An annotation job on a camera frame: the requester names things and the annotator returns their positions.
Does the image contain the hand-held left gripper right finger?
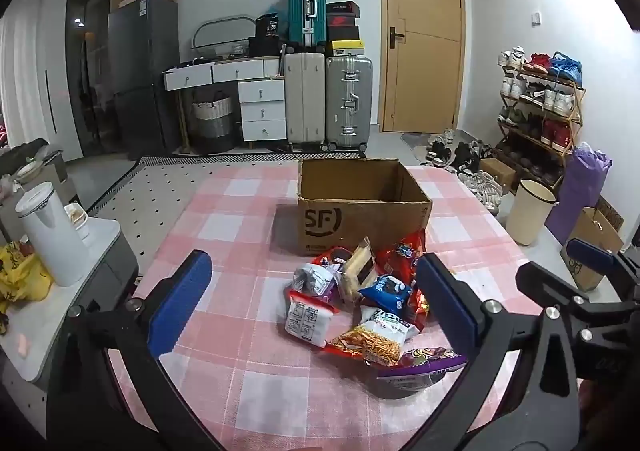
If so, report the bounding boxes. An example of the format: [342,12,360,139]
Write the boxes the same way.
[400,252,581,451]

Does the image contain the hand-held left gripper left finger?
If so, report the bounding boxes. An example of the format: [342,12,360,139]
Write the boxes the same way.
[47,248,226,451]

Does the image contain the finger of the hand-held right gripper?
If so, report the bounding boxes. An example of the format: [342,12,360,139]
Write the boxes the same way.
[566,237,640,292]
[515,261,602,332]

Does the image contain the shiny red snack packet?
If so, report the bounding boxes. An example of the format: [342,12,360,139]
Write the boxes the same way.
[406,281,432,333]

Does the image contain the blue cookie packet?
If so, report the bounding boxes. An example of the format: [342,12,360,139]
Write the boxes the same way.
[357,274,414,315]

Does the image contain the large purple snack packet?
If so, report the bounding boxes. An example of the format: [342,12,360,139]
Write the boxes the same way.
[374,346,469,400]

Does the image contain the fried noodle snack packet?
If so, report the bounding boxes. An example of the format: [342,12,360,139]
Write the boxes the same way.
[324,306,422,365]

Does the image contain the cream sandwich biscuit packet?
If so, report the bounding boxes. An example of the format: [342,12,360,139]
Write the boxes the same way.
[336,237,377,308]

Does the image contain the brown cardboard box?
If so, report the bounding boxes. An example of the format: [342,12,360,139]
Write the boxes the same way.
[296,158,433,257]

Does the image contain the purple bag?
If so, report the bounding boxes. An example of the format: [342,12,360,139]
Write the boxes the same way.
[544,143,614,245]

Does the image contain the cream waste bin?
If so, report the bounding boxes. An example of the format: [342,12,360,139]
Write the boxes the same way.
[504,178,559,247]

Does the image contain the grey side cabinet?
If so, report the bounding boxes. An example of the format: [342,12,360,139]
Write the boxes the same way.
[0,216,140,432]

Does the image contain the pink checked tablecloth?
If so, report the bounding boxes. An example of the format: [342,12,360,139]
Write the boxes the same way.
[107,162,531,451]

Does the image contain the patterned floor rug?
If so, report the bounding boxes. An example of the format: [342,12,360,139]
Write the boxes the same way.
[80,154,368,278]

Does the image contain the small closed cardboard box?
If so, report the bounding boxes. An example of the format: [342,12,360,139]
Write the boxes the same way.
[479,158,517,192]

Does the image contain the pile of loose shoes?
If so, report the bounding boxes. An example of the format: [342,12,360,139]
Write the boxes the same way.
[419,128,504,213]

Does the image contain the white kettle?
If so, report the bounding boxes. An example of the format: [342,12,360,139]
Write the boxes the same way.
[14,180,90,288]

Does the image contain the wooden shoe rack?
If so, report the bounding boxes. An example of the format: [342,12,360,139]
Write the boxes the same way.
[496,47,586,188]

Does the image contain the rows of sneakers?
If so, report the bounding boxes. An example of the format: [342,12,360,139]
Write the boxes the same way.
[497,47,583,182]

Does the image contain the yellow plastic bag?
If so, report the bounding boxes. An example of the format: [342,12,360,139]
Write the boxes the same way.
[0,240,54,318]

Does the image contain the grey door mat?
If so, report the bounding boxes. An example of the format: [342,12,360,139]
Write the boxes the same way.
[400,128,482,167]

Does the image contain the grey and white laundry basket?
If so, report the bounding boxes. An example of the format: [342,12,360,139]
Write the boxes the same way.
[191,91,236,153]

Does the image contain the white dresser with drawers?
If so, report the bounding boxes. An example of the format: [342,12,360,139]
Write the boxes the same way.
[162,56,289,152]

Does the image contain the wooden door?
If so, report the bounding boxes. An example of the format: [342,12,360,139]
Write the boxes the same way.
[377,0,467,135]

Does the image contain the silver suitcase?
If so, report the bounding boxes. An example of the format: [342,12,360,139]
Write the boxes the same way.
[323,55,374,153]

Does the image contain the grey refrigerator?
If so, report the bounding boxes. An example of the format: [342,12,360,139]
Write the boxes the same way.
[107,0,180,161]

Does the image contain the dark glass door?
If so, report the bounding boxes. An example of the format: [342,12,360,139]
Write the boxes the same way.
[64,0,121,161]

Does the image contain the beige suitcase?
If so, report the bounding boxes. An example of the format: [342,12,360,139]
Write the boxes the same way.
[283,45,327,152]

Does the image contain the wide black box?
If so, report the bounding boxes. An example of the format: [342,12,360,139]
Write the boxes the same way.
[248,37,289,58]

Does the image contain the oval mirror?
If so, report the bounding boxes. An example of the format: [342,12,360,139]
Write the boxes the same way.
[192,14,257,63]

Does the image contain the teal suitcase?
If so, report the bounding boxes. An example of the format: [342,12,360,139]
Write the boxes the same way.
[288,0,329,46]

